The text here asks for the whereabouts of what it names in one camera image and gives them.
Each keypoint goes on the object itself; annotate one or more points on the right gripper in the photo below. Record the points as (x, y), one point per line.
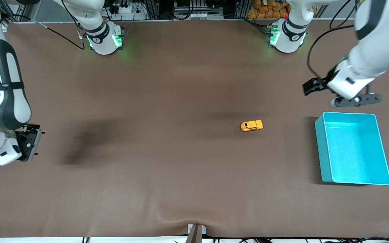
(34, 126)

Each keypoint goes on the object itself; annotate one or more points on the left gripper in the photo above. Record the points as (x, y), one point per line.
(320, 84)

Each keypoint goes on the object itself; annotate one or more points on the yellow beetle toy car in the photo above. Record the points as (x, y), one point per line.
(252, 125)

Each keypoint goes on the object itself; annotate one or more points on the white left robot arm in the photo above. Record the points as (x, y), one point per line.
(380, 40)

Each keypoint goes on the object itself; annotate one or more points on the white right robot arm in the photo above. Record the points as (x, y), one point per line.
(10, 84)

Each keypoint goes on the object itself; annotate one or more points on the teal plastic bin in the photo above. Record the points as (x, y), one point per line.
(353, 152)

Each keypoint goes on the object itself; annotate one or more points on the pile of orange items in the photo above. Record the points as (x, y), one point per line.
(265, 10)

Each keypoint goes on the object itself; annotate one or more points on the white terminal block row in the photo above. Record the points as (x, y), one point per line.
(204, 15)

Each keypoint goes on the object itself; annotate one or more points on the brown table mat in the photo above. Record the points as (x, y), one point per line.
(194, 152)

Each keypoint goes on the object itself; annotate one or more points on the white power strip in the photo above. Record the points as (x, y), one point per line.
(127, 10)

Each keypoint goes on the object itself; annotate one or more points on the metal table edge bracket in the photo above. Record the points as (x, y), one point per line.
(190, 228)

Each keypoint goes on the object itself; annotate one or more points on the brown bar under bracket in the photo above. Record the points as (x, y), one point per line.
(194, 235)

